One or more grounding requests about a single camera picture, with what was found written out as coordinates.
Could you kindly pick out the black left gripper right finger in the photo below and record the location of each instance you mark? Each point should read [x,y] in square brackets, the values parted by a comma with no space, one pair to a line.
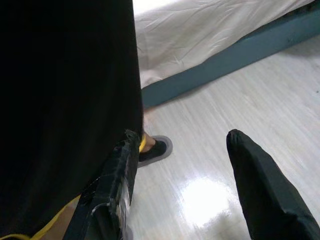
[262,195]

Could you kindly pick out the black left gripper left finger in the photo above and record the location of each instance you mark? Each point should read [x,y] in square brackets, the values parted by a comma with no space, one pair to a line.
[110,200]

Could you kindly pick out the black slipper with grey sole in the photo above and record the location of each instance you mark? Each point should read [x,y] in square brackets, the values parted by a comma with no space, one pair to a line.
[155,150]

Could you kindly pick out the person's leg in black garment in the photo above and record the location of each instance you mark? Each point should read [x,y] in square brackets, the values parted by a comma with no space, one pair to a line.
[62,87]

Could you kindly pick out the dark teal bed frame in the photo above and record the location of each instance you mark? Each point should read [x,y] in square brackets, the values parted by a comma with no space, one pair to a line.
[225,65]

